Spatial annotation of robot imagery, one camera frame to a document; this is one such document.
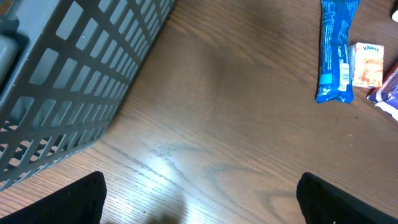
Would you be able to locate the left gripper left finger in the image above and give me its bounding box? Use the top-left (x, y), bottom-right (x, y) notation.
top-left (1, 171), bottom-right (107, 224)

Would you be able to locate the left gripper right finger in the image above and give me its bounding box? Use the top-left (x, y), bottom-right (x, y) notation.
top-left (296, 172), bottom-right (397, 224)

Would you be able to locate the pink purple liners pack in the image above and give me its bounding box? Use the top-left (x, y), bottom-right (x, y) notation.
top-left (367, 64), bottom-right (397, 120)

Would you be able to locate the blue Oreo cookie pack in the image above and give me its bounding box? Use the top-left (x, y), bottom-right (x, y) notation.
top-left (315, 0), bottom-right (360, 103)

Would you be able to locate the small orange box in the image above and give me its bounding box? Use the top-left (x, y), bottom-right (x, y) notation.
top-left (349, 42), bottom-right (384, 88)

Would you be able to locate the grey plastic mesh basket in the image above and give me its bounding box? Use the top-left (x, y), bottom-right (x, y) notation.
top-left (1, 0), bottom-right (175, 189)

